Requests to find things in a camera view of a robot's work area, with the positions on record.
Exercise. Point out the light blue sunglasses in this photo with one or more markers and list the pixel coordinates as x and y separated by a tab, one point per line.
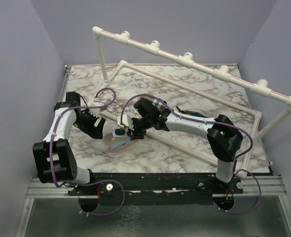
119	134

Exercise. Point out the plaid glasses case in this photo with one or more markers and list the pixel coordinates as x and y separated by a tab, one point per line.
156	103

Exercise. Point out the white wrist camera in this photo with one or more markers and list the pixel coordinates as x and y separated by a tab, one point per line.
94	102
125	121

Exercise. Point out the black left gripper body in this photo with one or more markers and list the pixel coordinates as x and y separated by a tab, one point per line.
86	121

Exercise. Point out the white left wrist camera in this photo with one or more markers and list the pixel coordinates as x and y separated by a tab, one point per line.
94	102

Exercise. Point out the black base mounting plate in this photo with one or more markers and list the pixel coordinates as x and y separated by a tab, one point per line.
156	188

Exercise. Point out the pink glasses case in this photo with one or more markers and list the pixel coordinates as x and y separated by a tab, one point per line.
107	139

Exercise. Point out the white PVC pipe rack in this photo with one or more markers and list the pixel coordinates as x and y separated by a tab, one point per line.
187	61

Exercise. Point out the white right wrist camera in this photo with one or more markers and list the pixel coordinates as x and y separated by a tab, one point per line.
125	121

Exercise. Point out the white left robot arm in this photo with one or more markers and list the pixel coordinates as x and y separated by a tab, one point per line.
55	161

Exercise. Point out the black blue sunglasses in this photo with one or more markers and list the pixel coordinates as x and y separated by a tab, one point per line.
192	112

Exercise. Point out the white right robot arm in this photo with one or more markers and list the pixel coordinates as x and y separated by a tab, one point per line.
223	138

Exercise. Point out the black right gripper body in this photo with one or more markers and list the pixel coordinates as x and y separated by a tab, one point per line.
140	125

